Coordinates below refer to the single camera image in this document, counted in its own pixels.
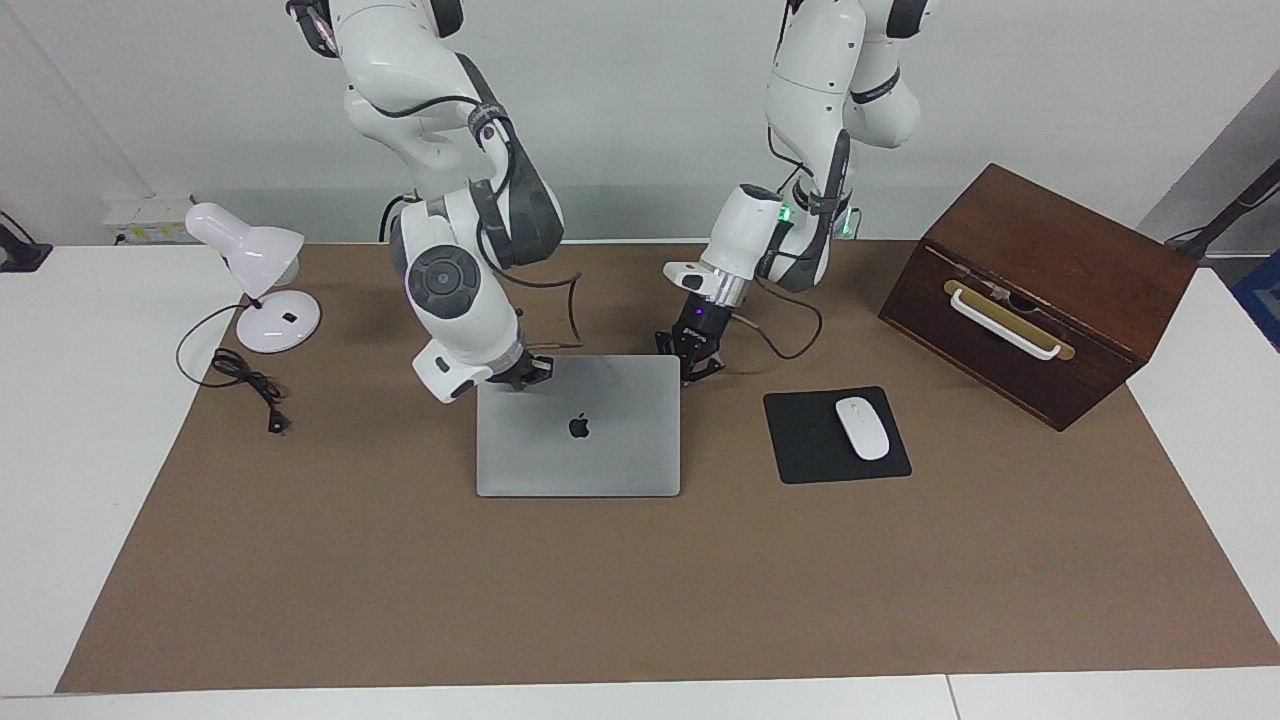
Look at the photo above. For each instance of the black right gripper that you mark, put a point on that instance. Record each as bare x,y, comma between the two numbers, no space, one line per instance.
510,372

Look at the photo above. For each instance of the black mouse pad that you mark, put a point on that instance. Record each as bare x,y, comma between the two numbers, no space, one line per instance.
800,440

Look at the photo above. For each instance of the white wall power strip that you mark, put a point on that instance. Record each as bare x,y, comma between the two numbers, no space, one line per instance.
150,225

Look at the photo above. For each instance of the dark wooden box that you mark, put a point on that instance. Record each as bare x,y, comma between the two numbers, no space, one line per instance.
1060,250

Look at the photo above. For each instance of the blue bin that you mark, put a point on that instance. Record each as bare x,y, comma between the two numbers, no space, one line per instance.
1262,300

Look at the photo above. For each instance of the white desk lamp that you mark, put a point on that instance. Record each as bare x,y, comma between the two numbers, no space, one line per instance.
280,325

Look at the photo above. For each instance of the black clamp mount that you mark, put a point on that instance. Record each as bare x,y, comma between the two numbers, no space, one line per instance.
20,255

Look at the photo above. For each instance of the black stand pole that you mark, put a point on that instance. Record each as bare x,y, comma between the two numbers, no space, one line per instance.
1230,215

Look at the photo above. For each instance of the white computer mouse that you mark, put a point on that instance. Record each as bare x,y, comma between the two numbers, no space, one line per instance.
862,428

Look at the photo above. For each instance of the brown paper table mat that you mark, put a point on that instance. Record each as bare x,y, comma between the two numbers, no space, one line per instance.
640,600

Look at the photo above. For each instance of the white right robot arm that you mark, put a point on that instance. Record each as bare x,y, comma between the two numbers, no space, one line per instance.
460,290

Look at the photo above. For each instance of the silver grey laptop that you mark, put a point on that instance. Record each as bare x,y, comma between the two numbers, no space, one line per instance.
600,460

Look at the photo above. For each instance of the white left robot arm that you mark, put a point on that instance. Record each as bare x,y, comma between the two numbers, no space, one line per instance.
810,80

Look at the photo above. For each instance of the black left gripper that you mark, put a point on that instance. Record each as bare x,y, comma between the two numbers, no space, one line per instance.
705,322

